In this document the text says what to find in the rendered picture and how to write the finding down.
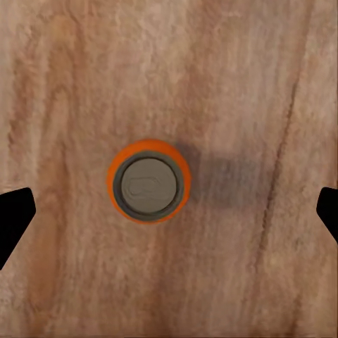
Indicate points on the can of soda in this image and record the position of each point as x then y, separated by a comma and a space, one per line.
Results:
149, 181

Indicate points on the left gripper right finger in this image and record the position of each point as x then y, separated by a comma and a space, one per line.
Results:
327, 209

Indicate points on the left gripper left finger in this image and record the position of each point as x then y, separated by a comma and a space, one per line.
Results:
16, 211

